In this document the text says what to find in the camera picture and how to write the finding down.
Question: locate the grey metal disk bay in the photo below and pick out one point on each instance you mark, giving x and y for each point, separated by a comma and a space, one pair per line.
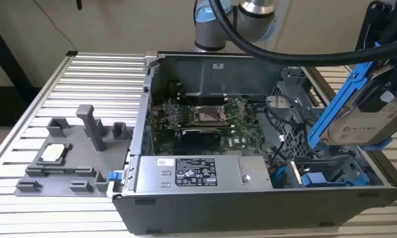
291, 129

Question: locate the hard disk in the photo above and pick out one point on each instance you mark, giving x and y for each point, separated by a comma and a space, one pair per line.
353, 129

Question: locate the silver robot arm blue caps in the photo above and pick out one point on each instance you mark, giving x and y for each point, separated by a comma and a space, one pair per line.
212, 34

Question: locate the grey parts rack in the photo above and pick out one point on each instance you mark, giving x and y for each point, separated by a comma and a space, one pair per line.
72, 153

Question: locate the CPU socket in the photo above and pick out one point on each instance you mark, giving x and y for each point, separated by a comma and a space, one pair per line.
207, 115

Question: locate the black open PC case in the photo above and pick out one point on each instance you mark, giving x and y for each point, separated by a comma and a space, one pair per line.
219, 210

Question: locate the small black hanging object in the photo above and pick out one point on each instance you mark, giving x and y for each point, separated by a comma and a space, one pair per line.
79, 5

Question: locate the blue case latch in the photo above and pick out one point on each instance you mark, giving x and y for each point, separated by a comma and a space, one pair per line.
115, 176

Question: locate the silver CPU plate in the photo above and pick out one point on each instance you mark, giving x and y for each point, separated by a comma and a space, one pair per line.
55, 151

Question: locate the blue disk carrier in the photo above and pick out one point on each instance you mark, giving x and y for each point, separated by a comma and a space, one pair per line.
312, 179

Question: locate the silver power supply unit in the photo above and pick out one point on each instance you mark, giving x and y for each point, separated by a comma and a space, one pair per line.
152, 178

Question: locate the silver metal bracket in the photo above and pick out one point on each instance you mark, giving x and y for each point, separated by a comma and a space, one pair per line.
281, 105

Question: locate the black desk frame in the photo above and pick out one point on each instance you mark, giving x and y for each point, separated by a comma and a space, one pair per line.
7, 74

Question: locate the black graphics card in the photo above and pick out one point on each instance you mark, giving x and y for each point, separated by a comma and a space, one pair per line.
199, 141

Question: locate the green motherboard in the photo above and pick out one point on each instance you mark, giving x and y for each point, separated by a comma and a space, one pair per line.
244, 129

